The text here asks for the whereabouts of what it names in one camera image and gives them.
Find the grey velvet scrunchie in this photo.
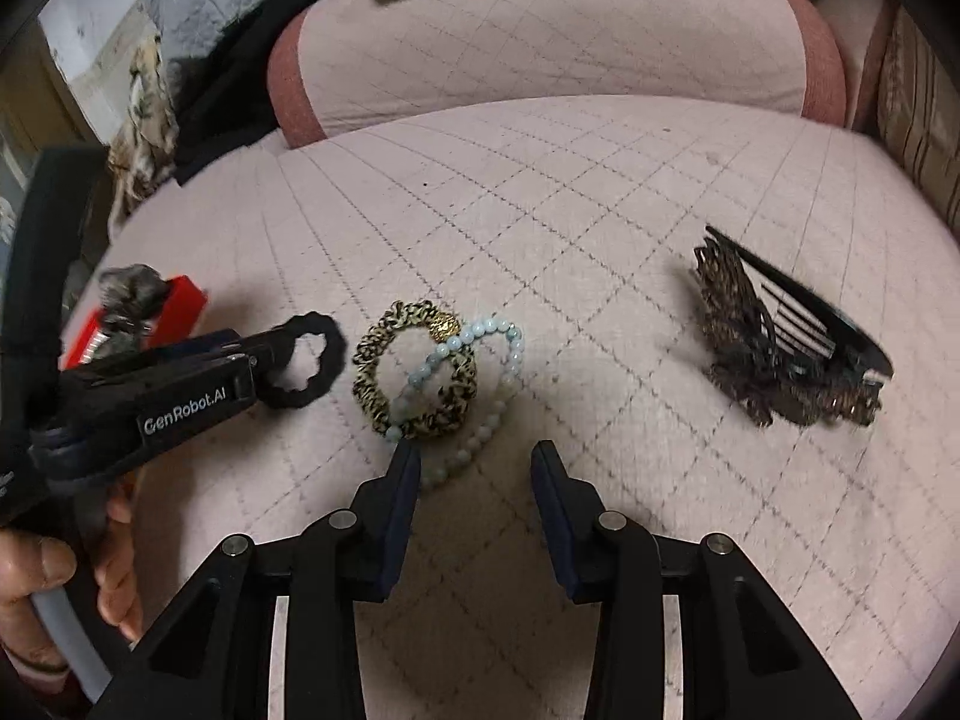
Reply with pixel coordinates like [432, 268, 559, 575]
[93, 263, 172, 359]

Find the pink bolster pillow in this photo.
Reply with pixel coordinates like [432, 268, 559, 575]
[267, 0, 848, 148]

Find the black wavy hair tie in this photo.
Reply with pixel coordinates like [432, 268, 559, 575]
[257, 310, 350, 412]

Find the black cloth pile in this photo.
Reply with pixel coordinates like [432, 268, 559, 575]
[172, 0, 317, 185]

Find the person left hand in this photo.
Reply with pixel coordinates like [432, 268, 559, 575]
[2, 478, 143, 673]

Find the floral beige cloth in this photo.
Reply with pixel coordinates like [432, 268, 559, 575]
[107, 36, 179, 242]

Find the black decorative hair comb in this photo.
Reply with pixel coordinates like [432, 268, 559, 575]
[695, 226, 893, 427]

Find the red tray box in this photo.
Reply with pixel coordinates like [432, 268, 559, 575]
[59, 275, 208, 369]

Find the striped brown cushion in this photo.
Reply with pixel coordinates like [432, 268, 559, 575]
[877, 7, 958, 236]

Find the pale blue bead bracelet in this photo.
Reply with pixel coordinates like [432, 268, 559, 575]
[384, 315, 527, 493]

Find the pink quilted bed cover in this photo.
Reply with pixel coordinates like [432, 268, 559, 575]
[106, 96, 958, 718]

